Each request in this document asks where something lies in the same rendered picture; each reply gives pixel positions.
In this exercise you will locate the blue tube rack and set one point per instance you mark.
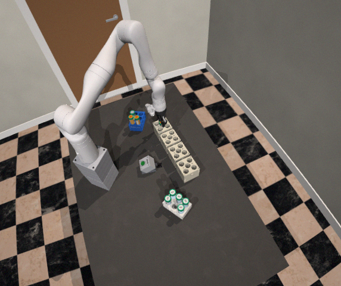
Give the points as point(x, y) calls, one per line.
point(142, 118)

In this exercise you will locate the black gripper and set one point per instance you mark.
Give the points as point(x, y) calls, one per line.
point(161, 117)

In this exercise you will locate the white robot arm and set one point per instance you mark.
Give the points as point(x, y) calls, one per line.
point(71, 121)

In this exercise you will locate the cream square bucket adapter with holes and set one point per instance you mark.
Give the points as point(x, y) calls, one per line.
point(169, 139)
point(159, 130)
point(177, 152)

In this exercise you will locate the white tube rack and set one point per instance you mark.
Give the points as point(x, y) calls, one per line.
point(173, 207)

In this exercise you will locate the cream tube adapter with holes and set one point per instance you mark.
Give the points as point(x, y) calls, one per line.
point(187, 169)

